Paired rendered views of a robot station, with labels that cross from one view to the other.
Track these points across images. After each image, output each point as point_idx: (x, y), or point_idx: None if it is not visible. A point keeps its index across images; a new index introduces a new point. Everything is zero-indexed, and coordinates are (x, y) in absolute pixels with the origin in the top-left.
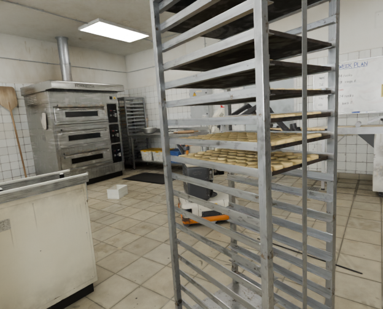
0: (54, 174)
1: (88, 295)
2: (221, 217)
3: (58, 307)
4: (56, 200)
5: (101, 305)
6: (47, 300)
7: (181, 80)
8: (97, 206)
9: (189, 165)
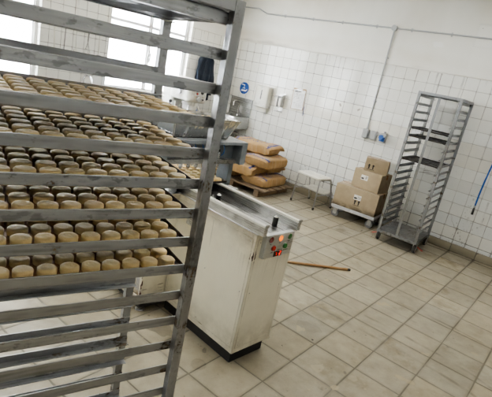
0: (283, 216)
1: (221, 358)
2: None
3: (202, 335)
4: (229, 232)
5: (199, 369)
6: (195, 316)
7: (108, 116)
8: None
9: None
